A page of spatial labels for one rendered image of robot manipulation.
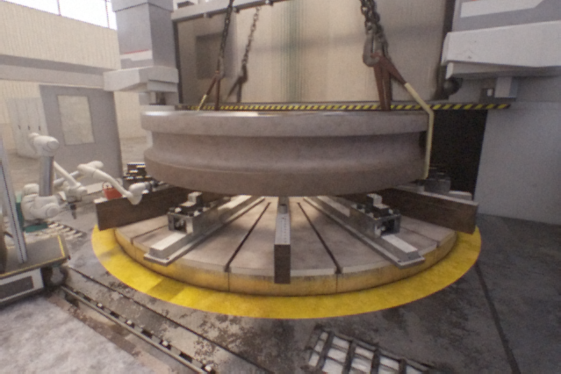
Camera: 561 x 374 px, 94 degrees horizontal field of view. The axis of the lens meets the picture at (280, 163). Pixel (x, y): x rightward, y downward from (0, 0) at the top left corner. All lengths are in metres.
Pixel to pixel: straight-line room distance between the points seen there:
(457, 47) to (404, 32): 2.12
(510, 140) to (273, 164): 4.05
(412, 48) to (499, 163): 2.44
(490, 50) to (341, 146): 1.77
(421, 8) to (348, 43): 1.28
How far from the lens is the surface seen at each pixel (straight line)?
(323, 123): 2.82
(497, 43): 3.63
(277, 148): 2.92
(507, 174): 5.74
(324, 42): 5.85
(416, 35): 5.55
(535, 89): 4.68
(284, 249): 2.31
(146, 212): 4.08
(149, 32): 6.61
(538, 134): 5.74
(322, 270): 2.72
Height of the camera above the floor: 1.79
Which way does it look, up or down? 12 degrees down
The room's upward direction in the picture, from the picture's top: straight up
